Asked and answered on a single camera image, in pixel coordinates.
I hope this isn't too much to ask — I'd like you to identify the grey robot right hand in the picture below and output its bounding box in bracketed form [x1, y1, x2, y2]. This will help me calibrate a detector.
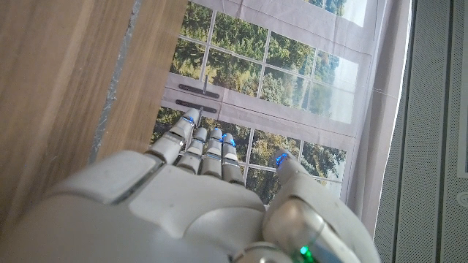
[0, 107, 383, 263]

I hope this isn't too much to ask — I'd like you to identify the printed window backdrop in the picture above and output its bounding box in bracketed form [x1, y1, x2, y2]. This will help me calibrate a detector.
[149, 0, 414, 235]

